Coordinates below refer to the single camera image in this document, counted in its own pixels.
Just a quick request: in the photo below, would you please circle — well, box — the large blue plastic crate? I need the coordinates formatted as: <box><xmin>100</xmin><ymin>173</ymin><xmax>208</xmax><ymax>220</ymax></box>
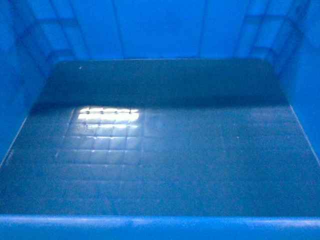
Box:
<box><xmin>0</xmin><ymin>0</ymin><xmax>320</xmax><ymax>240</ymax></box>

